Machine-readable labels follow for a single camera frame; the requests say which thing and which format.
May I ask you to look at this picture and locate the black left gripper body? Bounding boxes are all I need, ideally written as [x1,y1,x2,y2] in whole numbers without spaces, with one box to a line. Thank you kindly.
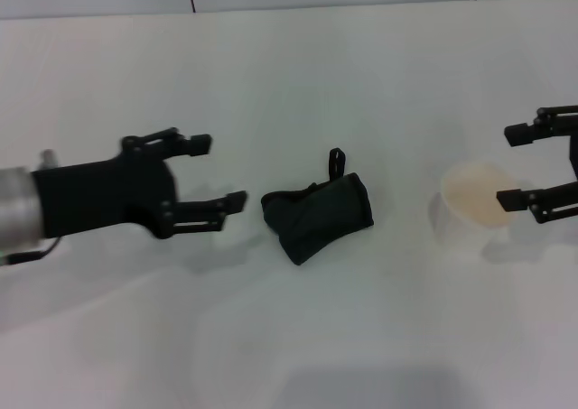
[31,149,180,242]

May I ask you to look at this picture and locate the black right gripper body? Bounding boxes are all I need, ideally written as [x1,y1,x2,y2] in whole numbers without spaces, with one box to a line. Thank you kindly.
[566,130,578,185]

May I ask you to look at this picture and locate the left wrist connector cable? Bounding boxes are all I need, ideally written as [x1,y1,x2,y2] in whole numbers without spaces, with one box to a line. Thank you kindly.
[0,149,63,267]

